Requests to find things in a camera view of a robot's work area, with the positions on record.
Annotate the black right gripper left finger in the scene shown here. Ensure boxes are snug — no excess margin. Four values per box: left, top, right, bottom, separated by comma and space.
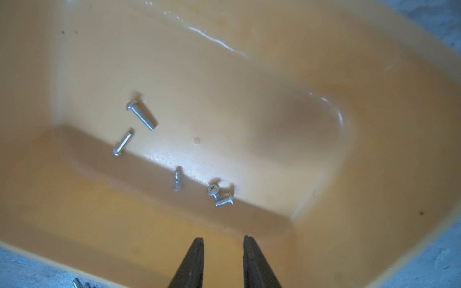
168, 238, 204, 288

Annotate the yellow plastic storage box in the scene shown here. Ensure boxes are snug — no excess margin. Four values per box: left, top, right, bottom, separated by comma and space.
1, 1, 461, 288

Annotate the silver screw in box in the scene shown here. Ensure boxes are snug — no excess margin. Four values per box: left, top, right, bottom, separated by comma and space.
207, 184, 220, 201
216, 194, 234, 207
112, 130, 134, 156
126, 100, 156, 131
172, 169, 183, 191

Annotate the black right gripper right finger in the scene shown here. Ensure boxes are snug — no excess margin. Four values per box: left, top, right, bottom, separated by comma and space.
243, 235, 282, 288

